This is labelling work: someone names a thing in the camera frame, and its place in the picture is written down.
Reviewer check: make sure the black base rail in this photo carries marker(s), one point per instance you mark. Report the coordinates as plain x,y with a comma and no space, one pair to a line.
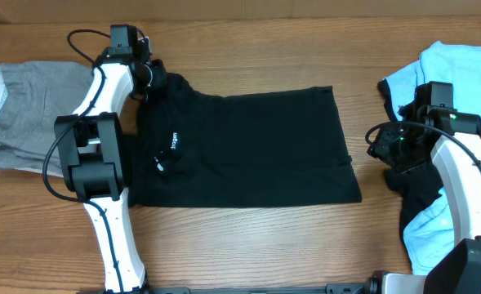
331,288

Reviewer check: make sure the light blue printed t-shirt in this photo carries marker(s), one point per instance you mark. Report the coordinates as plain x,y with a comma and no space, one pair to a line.
429,237

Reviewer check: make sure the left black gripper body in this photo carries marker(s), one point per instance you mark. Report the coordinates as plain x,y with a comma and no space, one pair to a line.
144,83

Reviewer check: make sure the black polo shirt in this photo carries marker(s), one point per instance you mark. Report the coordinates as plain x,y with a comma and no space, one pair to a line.
278,149

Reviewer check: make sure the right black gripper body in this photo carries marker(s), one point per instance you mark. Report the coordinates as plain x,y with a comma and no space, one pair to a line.
399,149

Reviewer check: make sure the folded grey shirt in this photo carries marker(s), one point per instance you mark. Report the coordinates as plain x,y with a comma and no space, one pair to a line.
38,93

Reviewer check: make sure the black garment under blue shirt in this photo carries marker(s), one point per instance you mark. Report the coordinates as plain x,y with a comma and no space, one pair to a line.
420,186

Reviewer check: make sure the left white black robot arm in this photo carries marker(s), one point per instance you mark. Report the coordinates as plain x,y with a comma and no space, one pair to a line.
94,163

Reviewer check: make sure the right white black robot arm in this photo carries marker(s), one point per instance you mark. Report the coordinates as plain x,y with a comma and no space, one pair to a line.
452,142

